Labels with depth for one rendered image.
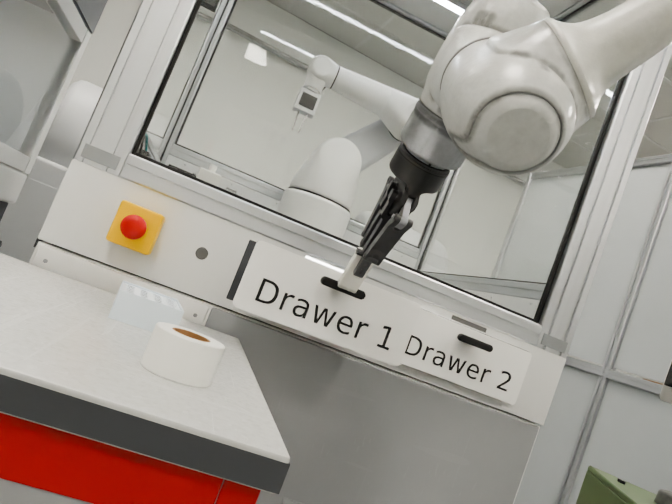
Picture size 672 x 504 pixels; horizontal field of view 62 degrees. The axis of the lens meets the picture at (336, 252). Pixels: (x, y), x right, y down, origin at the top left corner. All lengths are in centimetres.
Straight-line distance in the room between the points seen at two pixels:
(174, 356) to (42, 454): 14
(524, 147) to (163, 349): 36
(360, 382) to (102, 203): 56
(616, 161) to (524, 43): 83
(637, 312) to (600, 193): 145
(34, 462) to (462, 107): 43
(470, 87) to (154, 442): 38
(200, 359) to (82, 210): 55
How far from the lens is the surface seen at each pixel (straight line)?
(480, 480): 124
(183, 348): 53
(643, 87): 142
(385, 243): 75
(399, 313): 92
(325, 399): 108
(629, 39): 57
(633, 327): 270
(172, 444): 44
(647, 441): 253
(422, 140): 70
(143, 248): 97
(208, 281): 102
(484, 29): 66
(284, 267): 87
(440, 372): 112
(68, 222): 104
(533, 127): 49
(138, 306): 75
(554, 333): 125
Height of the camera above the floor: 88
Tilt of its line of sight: 5 degrees up
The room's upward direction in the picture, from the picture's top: 21 degrees clockwise
